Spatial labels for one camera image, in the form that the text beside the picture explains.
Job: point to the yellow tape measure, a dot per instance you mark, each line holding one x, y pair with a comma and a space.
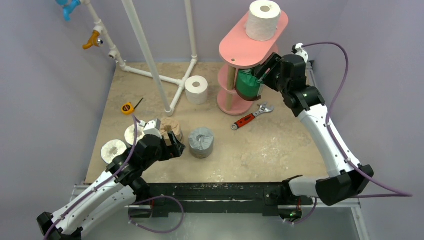
128, 108

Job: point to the red handled adjustable wrench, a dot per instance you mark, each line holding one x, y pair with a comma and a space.
263, 108

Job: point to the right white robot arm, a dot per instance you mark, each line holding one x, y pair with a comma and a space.
347, 177

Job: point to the white paper towel roll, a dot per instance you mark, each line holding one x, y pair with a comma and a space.
262, 20

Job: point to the brown wrapped paper roll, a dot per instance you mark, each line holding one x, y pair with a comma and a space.
171, 125

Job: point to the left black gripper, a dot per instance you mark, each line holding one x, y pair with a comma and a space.
169, 151

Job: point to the blue pipe valve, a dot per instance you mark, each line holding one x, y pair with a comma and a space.
68, 6

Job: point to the white roll near pipes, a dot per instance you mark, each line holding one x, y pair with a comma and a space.
196, 89

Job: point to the green paper roll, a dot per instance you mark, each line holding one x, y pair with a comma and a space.
247, 86

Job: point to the white pvc pipe frame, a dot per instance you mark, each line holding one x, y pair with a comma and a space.
101, 30

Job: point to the grey wrapped paper roll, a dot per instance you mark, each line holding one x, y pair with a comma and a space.
201, 142

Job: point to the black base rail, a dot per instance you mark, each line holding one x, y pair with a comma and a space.
270, 199

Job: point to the pink three-tier shelf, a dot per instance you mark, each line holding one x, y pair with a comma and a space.
238, 51

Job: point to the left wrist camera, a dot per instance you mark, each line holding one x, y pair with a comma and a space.
152, 127

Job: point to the orange pipe valve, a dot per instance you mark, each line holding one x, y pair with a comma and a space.
94, 41

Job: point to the white roll front left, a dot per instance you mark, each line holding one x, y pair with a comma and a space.
112, 149

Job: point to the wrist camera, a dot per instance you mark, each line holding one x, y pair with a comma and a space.
299, 50
152, 127

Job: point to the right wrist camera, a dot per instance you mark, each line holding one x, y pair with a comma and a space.
299, 50

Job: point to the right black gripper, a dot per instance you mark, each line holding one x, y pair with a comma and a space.
267, 67

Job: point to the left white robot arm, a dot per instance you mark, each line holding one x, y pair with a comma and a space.
120, 185

